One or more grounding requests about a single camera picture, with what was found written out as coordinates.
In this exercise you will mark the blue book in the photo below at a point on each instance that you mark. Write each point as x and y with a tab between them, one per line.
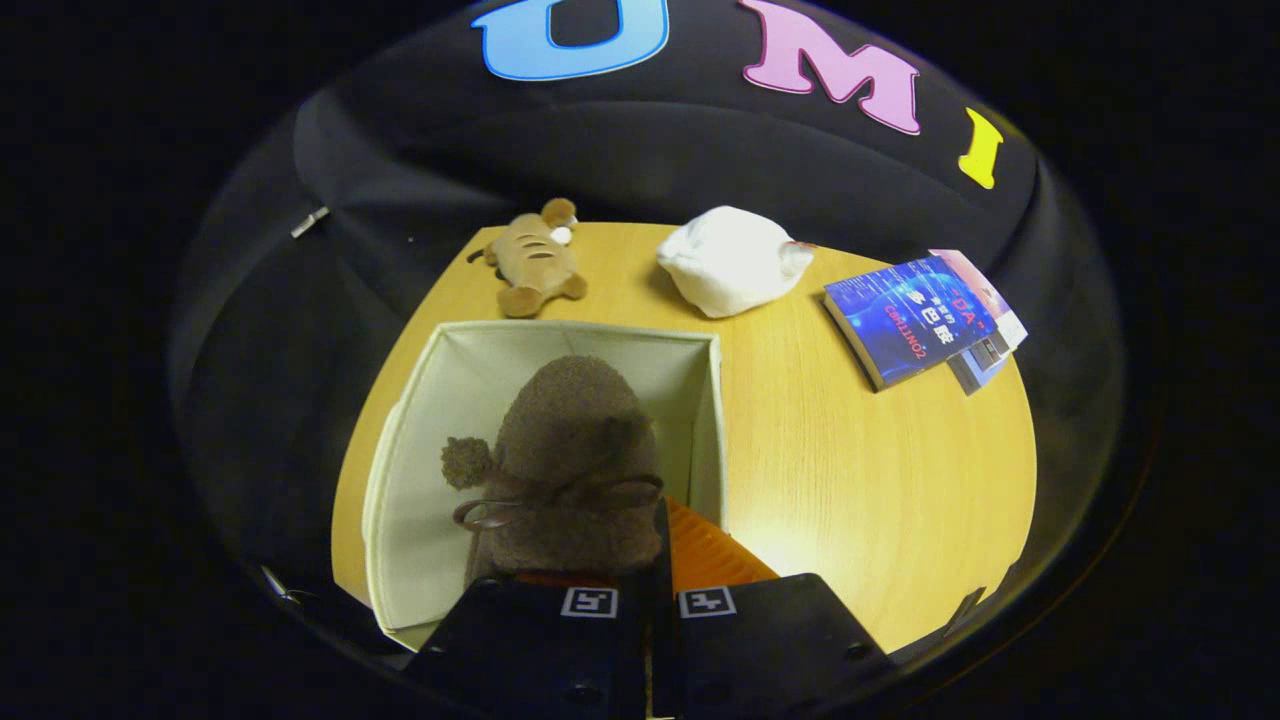
905	320

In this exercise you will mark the brown striped plush toy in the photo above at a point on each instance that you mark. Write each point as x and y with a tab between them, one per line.
535	260

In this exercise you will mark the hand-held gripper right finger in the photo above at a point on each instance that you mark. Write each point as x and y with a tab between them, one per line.
780	650

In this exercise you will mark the black backdrop cloth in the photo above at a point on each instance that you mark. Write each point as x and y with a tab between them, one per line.
650	160

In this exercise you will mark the small stack of books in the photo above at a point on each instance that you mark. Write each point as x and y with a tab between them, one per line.
980	365

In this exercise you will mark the brown fuzzy shoe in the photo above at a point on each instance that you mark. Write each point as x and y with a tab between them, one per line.
580	450

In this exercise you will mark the white plush toy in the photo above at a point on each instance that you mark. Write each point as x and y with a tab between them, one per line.
730	260

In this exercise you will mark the cream fabric storage box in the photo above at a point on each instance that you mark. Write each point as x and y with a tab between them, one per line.
430	420

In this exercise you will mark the pink book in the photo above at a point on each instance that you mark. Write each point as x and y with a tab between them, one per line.
985	290

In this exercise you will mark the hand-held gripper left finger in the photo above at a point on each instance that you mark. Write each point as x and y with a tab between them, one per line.
520	650

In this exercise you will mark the silver clip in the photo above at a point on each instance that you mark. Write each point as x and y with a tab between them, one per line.
309	221

